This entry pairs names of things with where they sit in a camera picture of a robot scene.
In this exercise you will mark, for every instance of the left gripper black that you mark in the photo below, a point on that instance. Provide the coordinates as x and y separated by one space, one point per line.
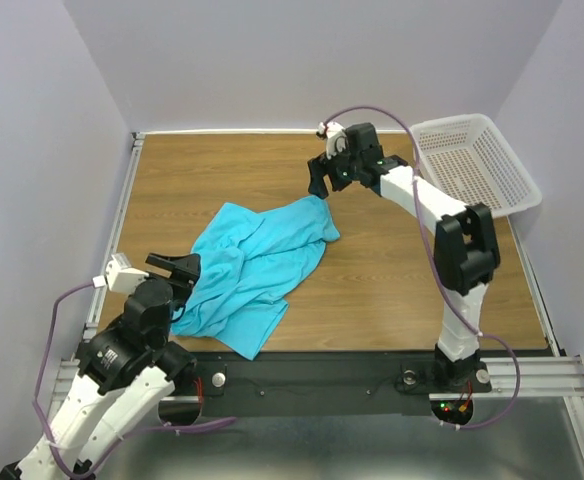
176 272

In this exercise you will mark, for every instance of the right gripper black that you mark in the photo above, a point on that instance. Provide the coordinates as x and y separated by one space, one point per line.
329 168

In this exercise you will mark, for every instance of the turquoise t shirt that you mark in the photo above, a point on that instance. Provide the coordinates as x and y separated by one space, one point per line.
250 261

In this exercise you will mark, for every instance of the white plastic basket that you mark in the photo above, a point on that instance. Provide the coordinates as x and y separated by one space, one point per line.
467 157

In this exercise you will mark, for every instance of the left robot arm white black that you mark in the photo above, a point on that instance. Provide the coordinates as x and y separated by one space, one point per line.
123 371

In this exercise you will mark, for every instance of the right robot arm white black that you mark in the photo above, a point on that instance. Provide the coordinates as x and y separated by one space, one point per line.
465 253

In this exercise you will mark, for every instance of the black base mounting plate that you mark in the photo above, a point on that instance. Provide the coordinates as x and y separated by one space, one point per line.
315 383

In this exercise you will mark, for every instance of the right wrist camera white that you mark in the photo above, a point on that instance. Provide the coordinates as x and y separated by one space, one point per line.
334 136

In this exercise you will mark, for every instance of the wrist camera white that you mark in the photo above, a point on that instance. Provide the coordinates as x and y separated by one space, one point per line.
334 136
121 277

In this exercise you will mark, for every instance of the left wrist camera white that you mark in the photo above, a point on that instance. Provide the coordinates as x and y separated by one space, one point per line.
121 277

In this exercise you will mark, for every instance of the left aluminium frame rail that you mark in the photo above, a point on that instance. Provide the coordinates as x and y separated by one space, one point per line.
98 298

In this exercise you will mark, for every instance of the aluminium frame rail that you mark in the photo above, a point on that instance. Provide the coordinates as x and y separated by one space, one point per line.
536 294
98 298
529 376

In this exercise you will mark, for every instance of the right aluminium frame rail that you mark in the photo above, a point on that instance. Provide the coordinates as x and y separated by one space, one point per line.
536 294

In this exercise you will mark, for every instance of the front aluminium frame rail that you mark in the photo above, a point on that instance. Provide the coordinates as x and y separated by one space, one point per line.
529 376

